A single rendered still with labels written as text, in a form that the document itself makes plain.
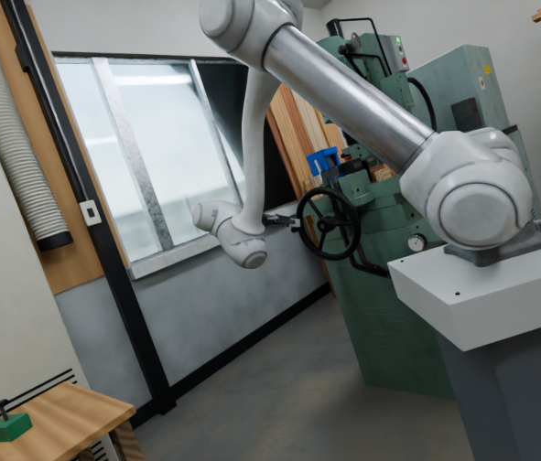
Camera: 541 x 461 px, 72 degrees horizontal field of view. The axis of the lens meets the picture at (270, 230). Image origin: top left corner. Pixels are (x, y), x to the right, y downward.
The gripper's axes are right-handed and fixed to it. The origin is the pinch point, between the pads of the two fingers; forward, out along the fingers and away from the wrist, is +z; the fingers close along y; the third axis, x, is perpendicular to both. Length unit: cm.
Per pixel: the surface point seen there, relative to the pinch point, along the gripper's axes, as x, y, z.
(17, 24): -121, 110, -78
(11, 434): 62, 44, -82
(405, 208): -1.5, -31.4, 28.3
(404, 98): -51, -28, 44
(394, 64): -70, -24, 47
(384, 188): -9.4, -26.5, 23.1
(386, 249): 12.3, -19.7, 30.9
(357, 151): -29.8, -13.0, 28.6
